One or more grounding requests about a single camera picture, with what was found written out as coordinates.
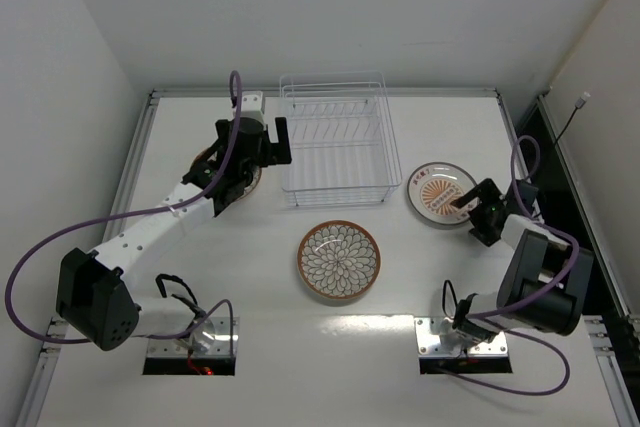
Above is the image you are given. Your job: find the white plate with orange sunburst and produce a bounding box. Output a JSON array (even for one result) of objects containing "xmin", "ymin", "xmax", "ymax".
[{"xmin": 406, "ymin": 162, "xmax": 479, "ymax": 228}]

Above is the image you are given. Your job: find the brown rim flower pattern plate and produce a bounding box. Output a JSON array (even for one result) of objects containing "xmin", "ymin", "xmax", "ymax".
[{"xmin": 296, "ymin": 220, "xmax": 381, "ymax": 303}]

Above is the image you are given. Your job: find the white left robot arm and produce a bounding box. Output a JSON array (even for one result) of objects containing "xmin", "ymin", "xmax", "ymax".
[{"xmin": 56, "ymin": 117, "xmax": 292, "ymax": 351}]

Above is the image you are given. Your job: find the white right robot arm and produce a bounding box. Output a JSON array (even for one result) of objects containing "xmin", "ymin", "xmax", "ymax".
[{"xmin": 451, "ymin": 178, "xmax": 594, "ymax": 347}]

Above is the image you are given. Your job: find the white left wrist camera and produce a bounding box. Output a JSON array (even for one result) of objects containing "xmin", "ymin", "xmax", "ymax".
[{"xmin": 231, "ymin": 91, "xmax": 266, "ymax": 123}]

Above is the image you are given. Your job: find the white wire dish rack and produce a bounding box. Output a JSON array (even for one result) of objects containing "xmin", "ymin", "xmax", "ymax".
[{"xmin": 279, "ymin": 71, "xmax": 402, "ymax": 207}]

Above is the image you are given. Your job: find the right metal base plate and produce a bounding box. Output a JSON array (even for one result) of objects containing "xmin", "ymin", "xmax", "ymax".
[{"xmin": 414, "ymin": 316, "xmax": 509, "ymax": 360}]

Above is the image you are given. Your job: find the metal base plate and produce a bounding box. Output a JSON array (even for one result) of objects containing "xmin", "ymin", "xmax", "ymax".
[
  {"xmin": 146, "ymin": 317, "xmax": 240, "ymax": 360},
  {"xmin": 414, "ymin": 316, "xmax": 509, "ymax": 360}
]

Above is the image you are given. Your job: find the black cable with white plug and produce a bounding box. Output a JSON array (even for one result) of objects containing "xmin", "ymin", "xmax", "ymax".
[{"xmin": 552, "ymin": 91, "xmax": 591, "ymax": 148}]

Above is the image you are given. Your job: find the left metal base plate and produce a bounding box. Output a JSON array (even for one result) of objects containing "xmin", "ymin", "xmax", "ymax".
[{"xmin": 146, "ymin": 317, "xmax": 240, "ymax": 360}]

